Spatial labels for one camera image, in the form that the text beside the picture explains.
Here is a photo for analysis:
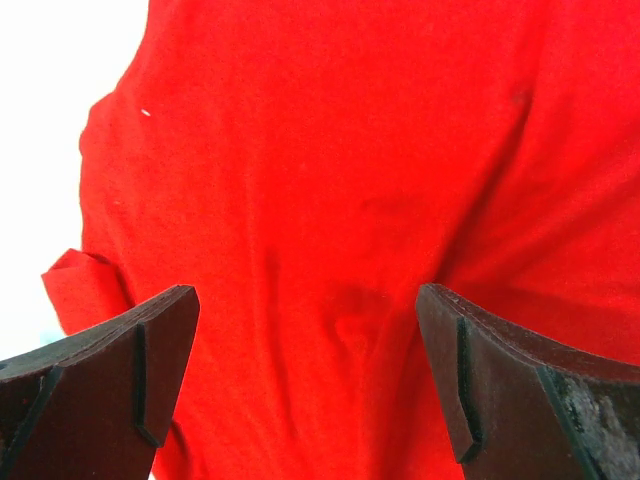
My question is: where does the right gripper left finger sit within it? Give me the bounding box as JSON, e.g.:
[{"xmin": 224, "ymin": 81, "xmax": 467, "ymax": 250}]
[{"xmin": 1, "ymin": 285, "xmax": 200, "ymax": 479}]

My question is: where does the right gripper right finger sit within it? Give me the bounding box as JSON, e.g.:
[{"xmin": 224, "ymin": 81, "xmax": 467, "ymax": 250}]
[{"xmin": 416, "ymin": 284, "xmax": 639, "ymax": 479}]

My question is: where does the red t shirt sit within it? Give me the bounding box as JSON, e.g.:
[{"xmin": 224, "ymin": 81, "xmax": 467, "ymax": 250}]
[{"xmin": 43, "ymin": 1, "xmax": 639, "ymax": 479}]

